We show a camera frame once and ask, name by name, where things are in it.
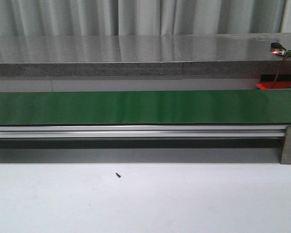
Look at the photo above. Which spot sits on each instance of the grey stone counter slab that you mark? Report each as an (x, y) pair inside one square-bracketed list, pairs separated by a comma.
[(142, 55)]

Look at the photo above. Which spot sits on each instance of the green conveyor belt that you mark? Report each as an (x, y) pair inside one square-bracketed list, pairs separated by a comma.
[(146, 107)]

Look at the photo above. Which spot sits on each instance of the red plastic tray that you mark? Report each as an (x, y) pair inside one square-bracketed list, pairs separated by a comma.
[(277, 85)]

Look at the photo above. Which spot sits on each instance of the small sensor circuit board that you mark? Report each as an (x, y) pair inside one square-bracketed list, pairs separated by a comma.
[(278, 49)]

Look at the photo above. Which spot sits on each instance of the white pleated curtain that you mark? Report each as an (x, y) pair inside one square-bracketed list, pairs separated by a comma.
[(143, 17)]

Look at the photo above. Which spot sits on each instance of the aluminium conveyor frame rail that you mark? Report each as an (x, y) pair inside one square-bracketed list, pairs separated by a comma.
[(141, 131)]

